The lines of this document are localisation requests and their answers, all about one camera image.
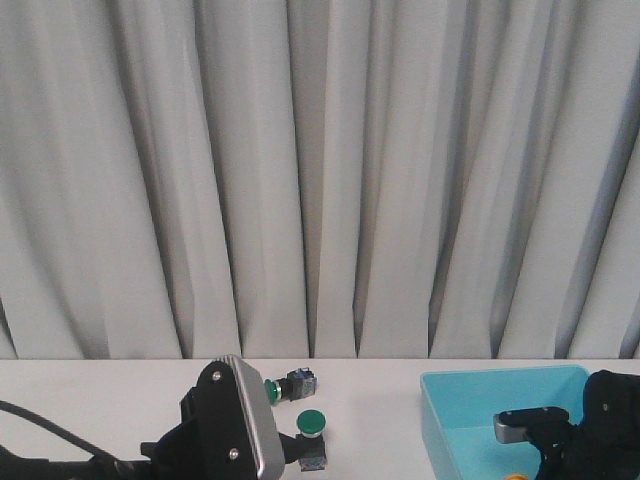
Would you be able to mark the yellow mushroom push button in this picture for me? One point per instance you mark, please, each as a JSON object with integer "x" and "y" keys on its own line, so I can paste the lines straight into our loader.
{"x": 516, "y": 476}

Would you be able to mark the light blue plastic box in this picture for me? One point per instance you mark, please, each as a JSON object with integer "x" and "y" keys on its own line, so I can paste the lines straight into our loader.
{"x": 457, "y": 416}

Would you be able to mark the lying green push button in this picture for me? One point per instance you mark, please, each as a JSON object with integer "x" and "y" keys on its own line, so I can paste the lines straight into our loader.
{"x": 296, "y": 385}

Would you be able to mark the white pleated curtain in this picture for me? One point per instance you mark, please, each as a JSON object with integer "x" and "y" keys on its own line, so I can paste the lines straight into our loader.
{"x": 320, "y": 179}

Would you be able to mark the upright green push button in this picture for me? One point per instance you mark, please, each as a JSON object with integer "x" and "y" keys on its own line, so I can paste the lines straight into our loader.
{"x": 310, "y": 447}

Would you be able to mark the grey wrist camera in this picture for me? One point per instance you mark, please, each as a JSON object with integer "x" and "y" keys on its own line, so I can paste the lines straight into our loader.
{"x": 235, "y": 432}

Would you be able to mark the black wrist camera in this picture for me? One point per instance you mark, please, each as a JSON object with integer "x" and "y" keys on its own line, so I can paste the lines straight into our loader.
{"x": 511, "y": 426}

